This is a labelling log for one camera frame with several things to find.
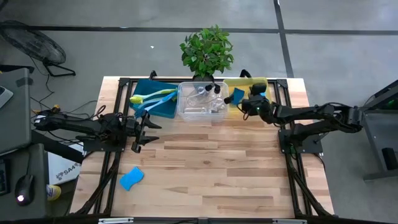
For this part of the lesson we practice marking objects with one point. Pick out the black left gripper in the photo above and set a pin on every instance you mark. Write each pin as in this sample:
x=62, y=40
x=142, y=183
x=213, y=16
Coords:
x=132, y=127

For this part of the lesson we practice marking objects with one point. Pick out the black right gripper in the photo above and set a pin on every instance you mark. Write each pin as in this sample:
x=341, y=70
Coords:
x=258, y=107

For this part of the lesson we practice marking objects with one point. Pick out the dark blue sponge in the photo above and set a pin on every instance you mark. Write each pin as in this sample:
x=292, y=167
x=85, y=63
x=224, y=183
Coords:
x=237, y=95

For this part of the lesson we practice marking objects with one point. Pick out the clear pump bottle black top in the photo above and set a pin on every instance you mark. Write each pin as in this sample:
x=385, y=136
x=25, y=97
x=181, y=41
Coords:
x=217, y=89
x=209, y=88
x=229, y=99
x=214, y=109

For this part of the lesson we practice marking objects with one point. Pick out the yellow-green dish brush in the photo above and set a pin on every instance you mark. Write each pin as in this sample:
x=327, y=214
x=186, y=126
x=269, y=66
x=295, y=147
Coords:
x=136, y=99

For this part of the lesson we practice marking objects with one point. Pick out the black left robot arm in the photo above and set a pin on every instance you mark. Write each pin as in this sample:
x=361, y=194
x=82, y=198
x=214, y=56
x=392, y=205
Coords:
x=77, y=127

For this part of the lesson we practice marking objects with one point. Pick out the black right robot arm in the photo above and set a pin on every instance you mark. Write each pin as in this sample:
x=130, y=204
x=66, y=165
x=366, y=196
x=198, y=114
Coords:
x=311, y=113

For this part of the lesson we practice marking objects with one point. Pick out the yellow plastic bin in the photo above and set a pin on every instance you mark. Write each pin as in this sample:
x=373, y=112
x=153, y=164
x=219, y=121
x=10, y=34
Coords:
x=239, y=82

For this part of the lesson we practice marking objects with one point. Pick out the teal plastic bin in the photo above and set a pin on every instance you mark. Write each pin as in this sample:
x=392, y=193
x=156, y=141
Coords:
x=164, y=110

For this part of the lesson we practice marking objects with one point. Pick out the black clamp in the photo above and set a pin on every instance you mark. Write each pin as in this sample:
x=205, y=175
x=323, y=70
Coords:
x=245, y=73
x=153, y=74

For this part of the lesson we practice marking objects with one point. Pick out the clear plastic bin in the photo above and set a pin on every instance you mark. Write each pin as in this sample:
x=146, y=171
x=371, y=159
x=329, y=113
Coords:
x=183, y=93

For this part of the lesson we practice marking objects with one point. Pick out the green plant in black pot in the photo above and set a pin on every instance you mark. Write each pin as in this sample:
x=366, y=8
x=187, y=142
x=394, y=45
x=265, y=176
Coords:
x=206, y=53

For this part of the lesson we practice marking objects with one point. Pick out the black diagonal beam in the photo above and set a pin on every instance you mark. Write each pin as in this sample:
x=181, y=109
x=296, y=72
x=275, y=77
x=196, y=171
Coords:
x=59, y=149

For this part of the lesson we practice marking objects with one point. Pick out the white cardboard box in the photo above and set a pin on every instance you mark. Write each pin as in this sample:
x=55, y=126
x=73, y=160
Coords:
x=62, y=168

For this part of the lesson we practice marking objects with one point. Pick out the yellow power connector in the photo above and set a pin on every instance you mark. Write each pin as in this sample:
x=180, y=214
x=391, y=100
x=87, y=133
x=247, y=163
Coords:
x=56, y=108

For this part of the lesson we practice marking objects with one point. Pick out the dark grey desk top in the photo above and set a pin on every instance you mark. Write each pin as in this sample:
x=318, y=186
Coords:
x=34, y=165

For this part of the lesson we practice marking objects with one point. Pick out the black tape strip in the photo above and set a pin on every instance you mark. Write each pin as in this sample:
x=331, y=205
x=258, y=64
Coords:
x=25, y=81

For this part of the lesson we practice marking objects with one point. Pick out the black computer mouse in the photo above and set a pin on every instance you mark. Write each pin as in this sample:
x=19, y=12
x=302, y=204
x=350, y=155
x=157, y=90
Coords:
x=25, y=186

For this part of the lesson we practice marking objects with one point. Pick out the black metal stand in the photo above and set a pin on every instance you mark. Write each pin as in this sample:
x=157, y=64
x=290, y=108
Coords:
x=385, y=95

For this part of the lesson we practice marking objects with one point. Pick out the black floor fan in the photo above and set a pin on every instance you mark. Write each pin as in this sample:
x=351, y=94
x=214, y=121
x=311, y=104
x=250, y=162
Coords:
x=34, y=46

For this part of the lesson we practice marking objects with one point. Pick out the white grey device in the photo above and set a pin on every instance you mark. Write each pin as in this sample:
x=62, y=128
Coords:
x=4, y=96

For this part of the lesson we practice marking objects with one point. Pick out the black keyboard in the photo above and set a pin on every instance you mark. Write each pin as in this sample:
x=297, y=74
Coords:
x=3, y=179

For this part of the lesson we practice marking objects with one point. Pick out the black floor box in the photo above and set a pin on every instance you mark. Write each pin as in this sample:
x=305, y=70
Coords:
x=390, y=158

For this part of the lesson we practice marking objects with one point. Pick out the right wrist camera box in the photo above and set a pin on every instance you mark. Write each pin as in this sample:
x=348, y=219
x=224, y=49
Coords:
x=258, y=88

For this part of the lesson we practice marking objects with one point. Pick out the silver metal bracket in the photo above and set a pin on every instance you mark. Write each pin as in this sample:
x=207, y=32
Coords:
x=289, y=221
x=115, y=220

